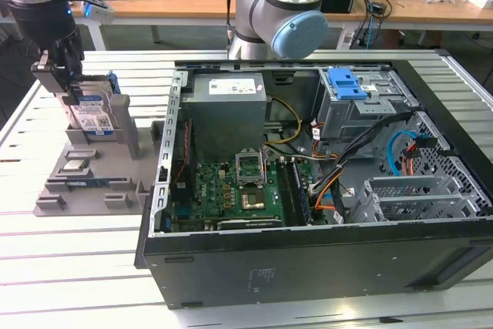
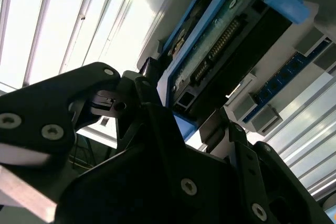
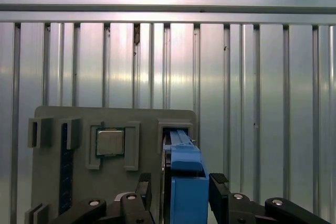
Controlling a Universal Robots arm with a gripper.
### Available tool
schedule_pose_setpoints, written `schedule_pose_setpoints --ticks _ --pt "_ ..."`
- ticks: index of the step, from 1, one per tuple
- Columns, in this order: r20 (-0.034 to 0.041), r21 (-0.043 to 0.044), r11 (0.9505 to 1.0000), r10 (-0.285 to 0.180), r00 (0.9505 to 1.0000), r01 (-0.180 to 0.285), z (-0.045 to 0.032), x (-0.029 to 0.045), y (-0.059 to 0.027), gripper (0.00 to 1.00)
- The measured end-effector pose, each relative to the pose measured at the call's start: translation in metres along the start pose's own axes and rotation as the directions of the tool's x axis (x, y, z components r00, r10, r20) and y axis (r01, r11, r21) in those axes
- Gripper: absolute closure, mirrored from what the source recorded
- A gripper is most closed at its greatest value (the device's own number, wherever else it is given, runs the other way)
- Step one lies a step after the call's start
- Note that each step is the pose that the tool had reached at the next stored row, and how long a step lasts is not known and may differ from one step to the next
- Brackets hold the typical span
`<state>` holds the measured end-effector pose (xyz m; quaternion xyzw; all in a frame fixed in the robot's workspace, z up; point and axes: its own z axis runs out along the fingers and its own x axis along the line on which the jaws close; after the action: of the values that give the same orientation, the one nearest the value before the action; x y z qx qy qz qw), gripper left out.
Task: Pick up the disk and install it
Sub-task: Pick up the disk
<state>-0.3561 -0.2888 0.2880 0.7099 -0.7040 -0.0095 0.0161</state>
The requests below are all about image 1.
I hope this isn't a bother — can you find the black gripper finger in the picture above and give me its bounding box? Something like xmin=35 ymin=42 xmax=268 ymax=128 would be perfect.
xmin=59 ymin=30 xmax=85 ymax=106
xmin=31 ymin=39 xmax=65 ymax=93

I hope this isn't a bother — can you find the hard disk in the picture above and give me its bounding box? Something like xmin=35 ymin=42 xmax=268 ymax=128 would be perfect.
xmin=57 ymin=69 xmax=121 ymax=138

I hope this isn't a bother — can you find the grey metal disk bay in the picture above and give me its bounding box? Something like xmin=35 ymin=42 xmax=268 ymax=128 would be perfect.
xmin=348 ymin=173 xmax=482 ymax=226

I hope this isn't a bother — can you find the silver CPU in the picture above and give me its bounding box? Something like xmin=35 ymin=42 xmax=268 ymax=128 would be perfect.
xmin=61 ymin=158 xmax=90 ymax=174

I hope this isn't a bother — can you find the grey parts rack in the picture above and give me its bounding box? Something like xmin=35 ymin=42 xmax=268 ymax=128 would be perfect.
xmin=31 ymin=93 xmax=170 ymax=219

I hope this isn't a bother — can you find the wooden desk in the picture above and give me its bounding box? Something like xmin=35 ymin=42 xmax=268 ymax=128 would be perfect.
xmin=72 ymin=0 xmax=493 ymax=52

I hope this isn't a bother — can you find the blue RAM stick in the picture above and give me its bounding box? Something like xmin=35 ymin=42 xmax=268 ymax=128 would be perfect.
xmin=65 ymin=177 xmax=130 ymax=188

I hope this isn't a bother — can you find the black case fan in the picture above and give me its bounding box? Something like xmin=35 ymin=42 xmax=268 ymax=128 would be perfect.
xmin=173 ymin=116 xmax=198 ymax=210

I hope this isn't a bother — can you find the grey power supply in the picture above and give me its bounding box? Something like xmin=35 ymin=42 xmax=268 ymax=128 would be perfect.
xmin=180 ymin=72 xmax=269 ymax=155

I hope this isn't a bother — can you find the green motherboard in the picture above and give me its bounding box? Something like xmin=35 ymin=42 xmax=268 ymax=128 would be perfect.
xmin=169 ymin=151 xmax=328 ymax=232

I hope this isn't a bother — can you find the metal socket cover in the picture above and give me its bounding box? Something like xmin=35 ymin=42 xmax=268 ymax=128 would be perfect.
xmin=234 ymin=149 xmax=267 ymax=188

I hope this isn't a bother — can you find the CPU socket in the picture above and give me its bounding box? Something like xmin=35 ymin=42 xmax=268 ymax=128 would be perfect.
xmin=239 ymin=186 xmax=267 ymax=213

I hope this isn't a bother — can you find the black graphics card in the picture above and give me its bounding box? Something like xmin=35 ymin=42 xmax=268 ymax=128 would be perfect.
xmin=216 ymin=217 xmax=284 ymax=232

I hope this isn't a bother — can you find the black RAM slot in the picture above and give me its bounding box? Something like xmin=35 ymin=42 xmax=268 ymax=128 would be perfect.
xmin=276 ymin=159 xmax=296 ymax=227

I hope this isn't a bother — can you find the dark RAM stick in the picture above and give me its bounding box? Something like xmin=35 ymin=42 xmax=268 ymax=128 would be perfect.
xmin=290 ymin=159 xmax=312 ymax=226

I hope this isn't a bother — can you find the blue plastic drive latch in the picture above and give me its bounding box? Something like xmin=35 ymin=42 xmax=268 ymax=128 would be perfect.
xmin=327 ymin=69 xmax=373 ymax=103

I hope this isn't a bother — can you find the grey metal drive cage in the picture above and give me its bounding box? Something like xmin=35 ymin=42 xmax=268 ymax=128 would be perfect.
xmin=314 ymin=68 xmax=421 ymax=159

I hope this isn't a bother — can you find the black PC case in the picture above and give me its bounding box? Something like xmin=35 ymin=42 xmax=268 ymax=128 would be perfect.
xmin=132 ymin=58 xmax=493 ymax=311

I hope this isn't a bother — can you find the red black fan wire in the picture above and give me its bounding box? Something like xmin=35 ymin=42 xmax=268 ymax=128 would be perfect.
xmin=171 ymin=119 xmax=193 ymax=191

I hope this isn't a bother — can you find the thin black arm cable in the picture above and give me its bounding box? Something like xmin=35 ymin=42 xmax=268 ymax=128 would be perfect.
xmin=225 ymin=0 xmax=238 ymax=52

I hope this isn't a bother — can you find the yellow black wire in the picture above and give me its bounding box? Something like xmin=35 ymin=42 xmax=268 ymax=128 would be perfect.
xmin=263 ymin=96 xmax=304 ymax=151

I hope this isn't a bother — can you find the white grey wire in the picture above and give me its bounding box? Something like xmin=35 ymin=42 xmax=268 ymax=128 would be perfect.
xmin=265 ymin=143 xmax=342 ymax=163

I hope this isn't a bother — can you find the red wire with white label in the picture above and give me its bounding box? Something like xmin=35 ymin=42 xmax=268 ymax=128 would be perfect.
xmin=310 ymin=120 xmax=338 ymax=163

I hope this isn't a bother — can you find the orange data wire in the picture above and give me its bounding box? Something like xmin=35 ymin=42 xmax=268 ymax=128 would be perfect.
xmin=314 ymin=180 xmax=338 ymax=214

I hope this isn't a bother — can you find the black sleeved wire bundle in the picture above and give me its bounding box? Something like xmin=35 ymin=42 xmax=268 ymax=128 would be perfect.
xmin=330 ymin=112 xmax=417 ymax=226

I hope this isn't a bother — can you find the light blue data wire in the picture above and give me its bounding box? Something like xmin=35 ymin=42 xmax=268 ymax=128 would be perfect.
xmin=386 ymin=128 xmax=438 ymax=182

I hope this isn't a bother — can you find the orange black power wire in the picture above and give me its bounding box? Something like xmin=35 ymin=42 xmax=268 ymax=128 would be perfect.
xmin=398 ymin=143 xmax=423 ymax=178

